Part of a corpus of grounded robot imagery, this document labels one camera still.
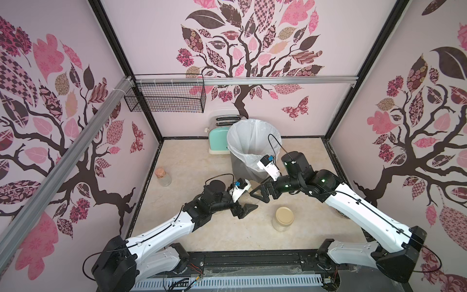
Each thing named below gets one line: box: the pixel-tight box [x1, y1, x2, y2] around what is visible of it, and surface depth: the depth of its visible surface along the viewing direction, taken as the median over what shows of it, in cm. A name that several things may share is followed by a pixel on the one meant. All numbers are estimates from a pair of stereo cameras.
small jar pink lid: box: [154, 167, 173, 188], surface depth 97 cm
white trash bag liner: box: [226, 118, 283, 170], surface depth 93 cm
